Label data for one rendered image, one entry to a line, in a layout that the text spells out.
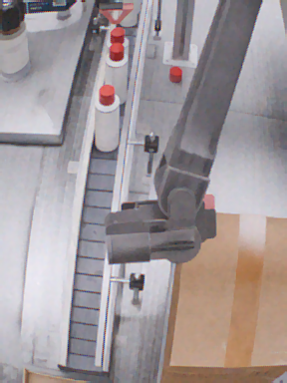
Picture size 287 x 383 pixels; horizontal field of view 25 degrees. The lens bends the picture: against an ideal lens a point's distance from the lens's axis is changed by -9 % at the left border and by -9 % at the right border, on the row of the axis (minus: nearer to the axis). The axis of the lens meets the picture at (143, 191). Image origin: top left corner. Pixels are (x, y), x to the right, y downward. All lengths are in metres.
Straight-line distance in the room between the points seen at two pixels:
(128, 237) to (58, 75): 0.79
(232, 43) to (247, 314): 0.49
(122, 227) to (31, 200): 0.62
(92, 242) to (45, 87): 0.42
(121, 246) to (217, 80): 0.26
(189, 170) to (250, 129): 0.77
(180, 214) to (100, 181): 0.61
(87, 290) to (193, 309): 0.33
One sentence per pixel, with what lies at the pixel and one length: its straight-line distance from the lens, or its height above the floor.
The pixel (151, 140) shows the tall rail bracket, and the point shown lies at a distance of 1.42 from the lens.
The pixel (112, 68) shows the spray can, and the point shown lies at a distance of 1.46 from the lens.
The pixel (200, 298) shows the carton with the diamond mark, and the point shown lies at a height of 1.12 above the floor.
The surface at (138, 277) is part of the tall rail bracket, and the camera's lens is 1.27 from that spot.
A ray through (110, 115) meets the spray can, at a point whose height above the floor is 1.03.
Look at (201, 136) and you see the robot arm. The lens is 0.88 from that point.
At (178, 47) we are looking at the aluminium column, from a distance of 1.70.
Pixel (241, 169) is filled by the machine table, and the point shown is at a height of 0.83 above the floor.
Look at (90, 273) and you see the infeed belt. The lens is 1.39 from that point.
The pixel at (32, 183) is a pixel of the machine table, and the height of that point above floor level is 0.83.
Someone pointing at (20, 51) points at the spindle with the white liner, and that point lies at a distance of 1.58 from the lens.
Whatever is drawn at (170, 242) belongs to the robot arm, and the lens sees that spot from 0.93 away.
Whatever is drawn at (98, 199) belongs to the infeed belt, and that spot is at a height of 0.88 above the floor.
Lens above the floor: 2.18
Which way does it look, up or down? 62 degrees down
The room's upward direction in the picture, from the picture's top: 4 degrees clockwise
